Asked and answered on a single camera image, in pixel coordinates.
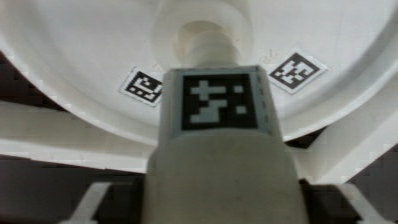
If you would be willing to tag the white cylindrical table leg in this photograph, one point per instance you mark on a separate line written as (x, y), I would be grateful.
(221, 177)

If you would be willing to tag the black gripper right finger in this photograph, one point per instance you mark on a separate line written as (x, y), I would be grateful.
(337, 205)

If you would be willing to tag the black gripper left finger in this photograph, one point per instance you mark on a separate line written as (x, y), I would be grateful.
(109, 205)

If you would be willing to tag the white round table top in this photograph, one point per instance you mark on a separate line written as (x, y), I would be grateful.
(81, 41)

